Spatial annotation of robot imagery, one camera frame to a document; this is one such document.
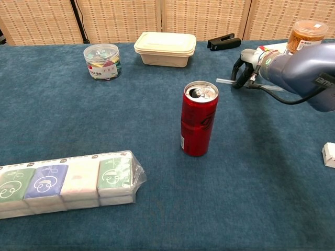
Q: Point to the wrapped tissue multipack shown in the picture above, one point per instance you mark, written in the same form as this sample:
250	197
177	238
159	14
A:
78	180

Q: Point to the small white box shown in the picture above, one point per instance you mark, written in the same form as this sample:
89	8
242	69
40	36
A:
330	157

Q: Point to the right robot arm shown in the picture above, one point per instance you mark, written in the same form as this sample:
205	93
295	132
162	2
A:
303	68

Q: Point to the red soda can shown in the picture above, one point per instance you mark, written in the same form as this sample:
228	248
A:
199	123

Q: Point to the beige lidded lunch box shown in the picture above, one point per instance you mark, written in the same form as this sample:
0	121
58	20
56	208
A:
165	49

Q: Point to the clear plastic straw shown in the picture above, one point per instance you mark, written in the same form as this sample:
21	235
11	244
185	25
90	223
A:
222	80

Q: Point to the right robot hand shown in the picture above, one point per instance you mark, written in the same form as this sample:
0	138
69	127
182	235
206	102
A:
250	56

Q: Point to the clear jar of colourful clips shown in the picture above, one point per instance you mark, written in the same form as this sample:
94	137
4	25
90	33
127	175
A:
102	62

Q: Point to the clear jar of rubber bands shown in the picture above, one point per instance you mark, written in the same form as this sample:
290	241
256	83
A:
303	34

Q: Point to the bamboo folding screen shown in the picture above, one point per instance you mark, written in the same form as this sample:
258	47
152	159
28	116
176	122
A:
117	21

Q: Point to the black tripod stand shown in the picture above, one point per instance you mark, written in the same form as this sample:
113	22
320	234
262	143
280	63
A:
78	18

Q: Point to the blue table cloth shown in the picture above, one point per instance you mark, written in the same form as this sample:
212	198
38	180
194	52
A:
78	117

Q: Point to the black stapler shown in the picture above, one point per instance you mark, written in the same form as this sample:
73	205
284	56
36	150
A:
225	44

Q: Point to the red white cookie box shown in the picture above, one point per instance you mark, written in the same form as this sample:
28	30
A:
273	47

